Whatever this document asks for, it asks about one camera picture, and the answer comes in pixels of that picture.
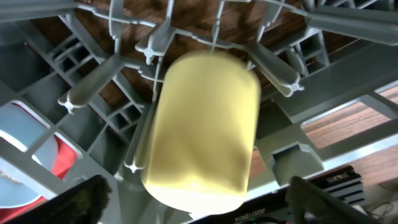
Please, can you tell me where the yellow plastic cup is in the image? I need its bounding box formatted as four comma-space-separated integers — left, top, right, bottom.
141, 51, 261, 215

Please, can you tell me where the grey dishwasher rack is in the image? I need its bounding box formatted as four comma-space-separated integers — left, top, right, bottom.
1, 0, 397, 223

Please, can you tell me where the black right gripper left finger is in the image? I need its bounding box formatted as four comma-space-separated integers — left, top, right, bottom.
6, 175, 112, 224

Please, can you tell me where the red plastic tray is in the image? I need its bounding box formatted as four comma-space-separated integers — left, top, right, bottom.
0, 102, 78, 215

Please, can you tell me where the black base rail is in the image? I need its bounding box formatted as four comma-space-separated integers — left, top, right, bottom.
192, 166, 366, 224

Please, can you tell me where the light blue plate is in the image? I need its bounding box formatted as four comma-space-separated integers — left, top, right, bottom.
1, 104, 58, 208

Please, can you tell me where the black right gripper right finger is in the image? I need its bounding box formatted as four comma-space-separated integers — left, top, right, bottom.
285, 176, 378, 224

